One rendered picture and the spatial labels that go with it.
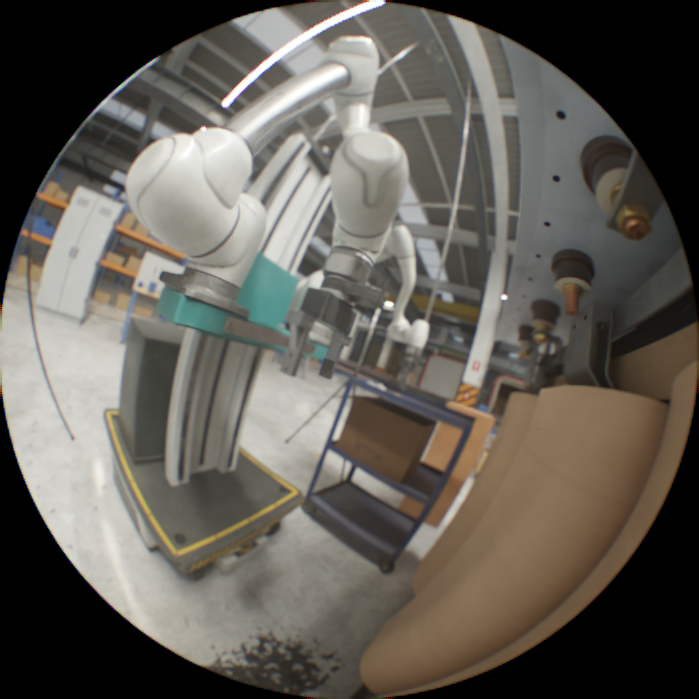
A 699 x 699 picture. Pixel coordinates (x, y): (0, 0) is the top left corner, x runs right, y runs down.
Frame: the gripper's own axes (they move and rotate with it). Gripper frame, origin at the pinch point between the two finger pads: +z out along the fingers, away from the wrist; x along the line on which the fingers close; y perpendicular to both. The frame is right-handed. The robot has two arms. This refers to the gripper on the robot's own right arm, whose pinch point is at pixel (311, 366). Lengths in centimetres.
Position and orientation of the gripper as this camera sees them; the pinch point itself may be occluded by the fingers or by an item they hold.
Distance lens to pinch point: 43.6
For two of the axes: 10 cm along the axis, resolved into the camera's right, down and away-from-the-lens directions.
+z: -3.3, 9.4, -0.2
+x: -3.7, -1.5, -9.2
